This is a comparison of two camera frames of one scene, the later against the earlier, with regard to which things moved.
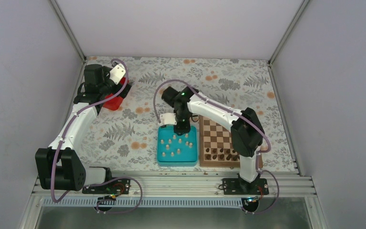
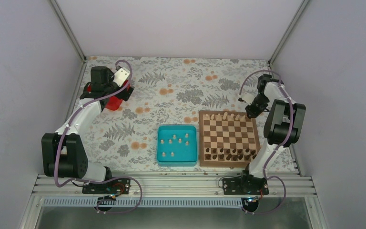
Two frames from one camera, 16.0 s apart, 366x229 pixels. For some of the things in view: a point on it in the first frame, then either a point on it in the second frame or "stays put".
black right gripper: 184,129 → 254,113
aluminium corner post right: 295,20 stays put
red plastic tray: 115,103 stays put
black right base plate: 236,186 stays put
